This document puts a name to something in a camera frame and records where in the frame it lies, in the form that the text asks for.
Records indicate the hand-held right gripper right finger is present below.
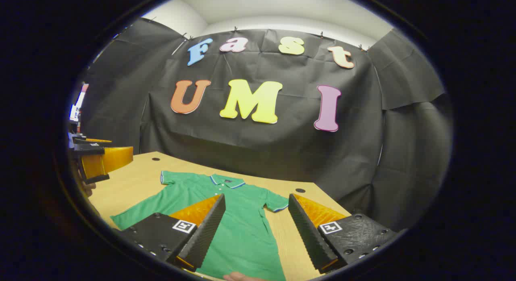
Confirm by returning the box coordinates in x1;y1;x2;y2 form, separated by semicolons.
288;194;404;274

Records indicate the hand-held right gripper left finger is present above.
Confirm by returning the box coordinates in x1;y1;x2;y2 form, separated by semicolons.
115;194;226;272

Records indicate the green T-shirt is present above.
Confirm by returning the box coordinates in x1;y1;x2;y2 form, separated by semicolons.
110;170;289;281

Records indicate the black backdrop cloth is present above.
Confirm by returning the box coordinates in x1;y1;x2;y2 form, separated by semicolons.
81;17;454;233

